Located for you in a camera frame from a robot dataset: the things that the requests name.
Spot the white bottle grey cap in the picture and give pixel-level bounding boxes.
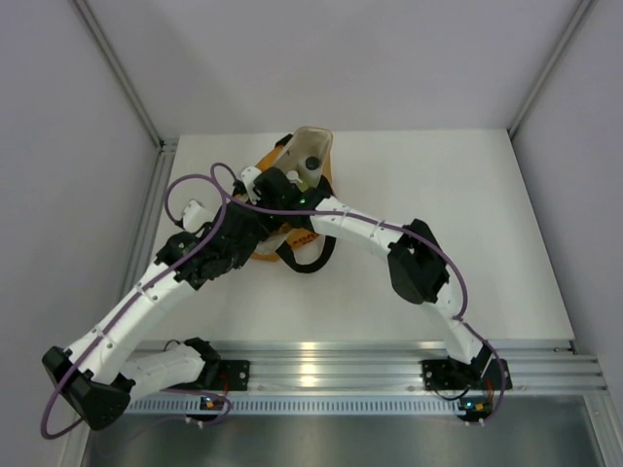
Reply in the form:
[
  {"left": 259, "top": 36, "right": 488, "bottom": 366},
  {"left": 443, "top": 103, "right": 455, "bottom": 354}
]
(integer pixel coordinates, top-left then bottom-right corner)
[{"left": 298, "top": 156, "right": 322, "bottom": 187}]

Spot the tan canvas tote bag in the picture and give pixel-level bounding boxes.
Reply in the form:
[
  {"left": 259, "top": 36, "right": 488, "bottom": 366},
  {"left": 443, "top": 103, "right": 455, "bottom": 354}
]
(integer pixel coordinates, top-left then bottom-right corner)
[{"left": 233, "top": 126, "right": 337, "bottom": 274}]

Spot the green pump bottle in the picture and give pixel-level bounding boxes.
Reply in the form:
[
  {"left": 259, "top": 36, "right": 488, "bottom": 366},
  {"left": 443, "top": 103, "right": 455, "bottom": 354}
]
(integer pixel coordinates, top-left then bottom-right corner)
[{"left": 286, "top": 170, "right": 312, "bottom": 193}]

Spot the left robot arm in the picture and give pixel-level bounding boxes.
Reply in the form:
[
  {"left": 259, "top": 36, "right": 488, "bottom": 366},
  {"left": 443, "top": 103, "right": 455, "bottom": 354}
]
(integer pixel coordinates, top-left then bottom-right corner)
[{"left": 42, "top": 200, "right": 281, "bottom": 431}]

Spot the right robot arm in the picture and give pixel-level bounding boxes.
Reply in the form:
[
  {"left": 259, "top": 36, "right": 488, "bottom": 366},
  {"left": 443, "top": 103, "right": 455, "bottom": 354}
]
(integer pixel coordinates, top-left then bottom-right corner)
[{"left": 241, "top": 167, "right": 512, "bottom": 391}]

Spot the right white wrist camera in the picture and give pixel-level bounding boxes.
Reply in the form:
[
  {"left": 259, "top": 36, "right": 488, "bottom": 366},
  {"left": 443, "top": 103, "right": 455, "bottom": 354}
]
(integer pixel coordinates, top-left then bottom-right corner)
[{"left": 233, "top": 166, "right": 262, "bottom": 204}]

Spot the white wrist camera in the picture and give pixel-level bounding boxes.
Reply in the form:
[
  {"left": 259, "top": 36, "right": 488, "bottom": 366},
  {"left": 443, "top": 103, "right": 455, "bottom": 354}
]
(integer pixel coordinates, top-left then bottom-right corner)
[
  {"left": 233, "top": 166, "right": 262, "bottom": 204},
  {"left": 180, "top": 198, "right": 213, "bottom": 234}
]

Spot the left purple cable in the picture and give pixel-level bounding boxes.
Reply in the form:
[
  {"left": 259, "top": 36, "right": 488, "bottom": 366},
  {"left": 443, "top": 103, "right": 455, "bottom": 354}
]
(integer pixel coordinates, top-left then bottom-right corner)
[{"left": 40, "top": 162, "right": 303, "bottom": 441}]

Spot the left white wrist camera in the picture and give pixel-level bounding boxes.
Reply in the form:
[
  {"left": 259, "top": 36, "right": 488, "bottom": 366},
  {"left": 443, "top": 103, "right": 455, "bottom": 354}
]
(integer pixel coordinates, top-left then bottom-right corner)
[{"left": 180, "top": 198, "right": 213, "bottom": 234}]

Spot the left aluminium frame post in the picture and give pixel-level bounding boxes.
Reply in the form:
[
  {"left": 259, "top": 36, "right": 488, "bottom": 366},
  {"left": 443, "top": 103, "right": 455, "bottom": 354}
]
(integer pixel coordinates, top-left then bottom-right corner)
[{"left": 69, "top": 0, "right": 178, "bottom": 157}]

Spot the aluminium frame post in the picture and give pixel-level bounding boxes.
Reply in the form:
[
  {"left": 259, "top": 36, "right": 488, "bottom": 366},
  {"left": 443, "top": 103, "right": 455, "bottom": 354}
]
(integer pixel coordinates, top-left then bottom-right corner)
[
  {"left": 69, "top": 0, "right": 178, "bottom": 157},
  {"left": 506, "top": 0, "right": 599, "bottom": 141}
]

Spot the left black base bracket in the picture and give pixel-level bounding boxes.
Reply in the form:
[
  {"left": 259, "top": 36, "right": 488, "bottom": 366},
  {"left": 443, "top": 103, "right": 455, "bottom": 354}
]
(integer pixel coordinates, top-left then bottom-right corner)
[{"left": 213, "top": 360, "right": 251, "bottom": 392}]

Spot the black base bracket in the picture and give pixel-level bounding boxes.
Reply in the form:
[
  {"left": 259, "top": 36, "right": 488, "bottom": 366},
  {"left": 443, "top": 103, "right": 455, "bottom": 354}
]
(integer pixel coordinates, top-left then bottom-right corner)
[
  {"left": 213, "top": 360, "right": 251, "bottom": 392},
  {"left": 421, "top": 358, "right": 513, "bottom": 392}
]

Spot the aluminium mounting rail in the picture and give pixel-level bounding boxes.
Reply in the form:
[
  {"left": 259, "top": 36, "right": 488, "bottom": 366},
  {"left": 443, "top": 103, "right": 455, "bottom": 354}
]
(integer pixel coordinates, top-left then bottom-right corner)
[{"left": 121, "top": 340, "right": 607, "bottom": 403}]

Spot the slotted cable duct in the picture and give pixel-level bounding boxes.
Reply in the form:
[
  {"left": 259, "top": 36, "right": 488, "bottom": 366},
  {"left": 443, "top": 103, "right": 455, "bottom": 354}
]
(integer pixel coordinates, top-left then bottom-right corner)
[{"left": 127, "top": 394, "right": 486, "bottom": 416}]

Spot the right black base bracket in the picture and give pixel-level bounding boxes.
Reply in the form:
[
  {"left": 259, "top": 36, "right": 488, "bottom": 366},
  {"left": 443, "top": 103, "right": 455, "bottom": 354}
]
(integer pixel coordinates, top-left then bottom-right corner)
[{"left": 421, "top": 358, "right": 513, "bottom": 392}]

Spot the right aluminium frame post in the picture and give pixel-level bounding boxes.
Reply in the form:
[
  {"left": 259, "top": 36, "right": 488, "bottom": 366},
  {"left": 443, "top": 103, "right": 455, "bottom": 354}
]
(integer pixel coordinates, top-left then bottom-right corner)
[{"left": 506, "top": 0, "right": 599, "bottom": 141}]

